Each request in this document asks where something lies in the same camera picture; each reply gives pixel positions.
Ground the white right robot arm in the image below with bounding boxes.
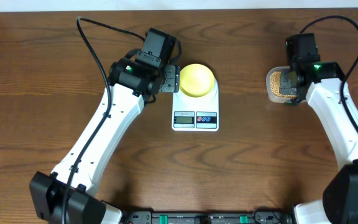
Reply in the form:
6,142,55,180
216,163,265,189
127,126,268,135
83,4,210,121
285,34,358,223

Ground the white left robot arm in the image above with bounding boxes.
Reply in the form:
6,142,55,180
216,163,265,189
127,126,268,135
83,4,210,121
29,28,181,223

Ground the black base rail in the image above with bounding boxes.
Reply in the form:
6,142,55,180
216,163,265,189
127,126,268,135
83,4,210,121
119,207,296,224

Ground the clear plastic soybean container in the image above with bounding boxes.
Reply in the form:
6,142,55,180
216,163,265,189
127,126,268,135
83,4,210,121
265,65,307,105

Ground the white digital kitchen scale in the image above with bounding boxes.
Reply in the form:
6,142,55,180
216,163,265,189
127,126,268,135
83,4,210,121
172,78,219,132

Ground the yellow plastic bowl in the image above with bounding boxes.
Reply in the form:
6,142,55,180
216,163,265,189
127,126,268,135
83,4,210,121
180,63,215,98

